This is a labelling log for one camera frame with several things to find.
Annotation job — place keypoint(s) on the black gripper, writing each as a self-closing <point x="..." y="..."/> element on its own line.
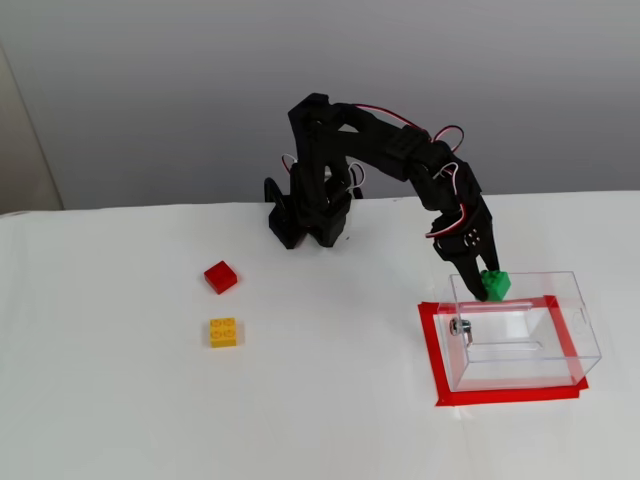
<point x="457" y="251"/>

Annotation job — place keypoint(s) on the transparent plastic box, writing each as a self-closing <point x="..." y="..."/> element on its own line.
<point x="525" y="350"/>

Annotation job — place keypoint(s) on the red tape square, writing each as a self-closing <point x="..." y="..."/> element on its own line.
<point x="500" y="396"/>

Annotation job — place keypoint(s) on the silver box lock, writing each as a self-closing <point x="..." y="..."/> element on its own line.
<point x="462" y="327"/>

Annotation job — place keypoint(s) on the black table clamp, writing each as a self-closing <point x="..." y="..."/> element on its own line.
<point x="272" y="192"/>

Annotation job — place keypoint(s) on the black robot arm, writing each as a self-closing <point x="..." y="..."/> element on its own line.
<point x="320" y="150"/>

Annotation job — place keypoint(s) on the red lego brick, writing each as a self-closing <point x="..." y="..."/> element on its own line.
<point x="220" y="276"/>

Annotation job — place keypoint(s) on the yellow lego brick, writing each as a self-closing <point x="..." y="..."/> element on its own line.
<point x="225" y="332"/>

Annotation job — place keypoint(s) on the green lego brick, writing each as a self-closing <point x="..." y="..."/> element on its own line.
<point x="497" y="286"/>

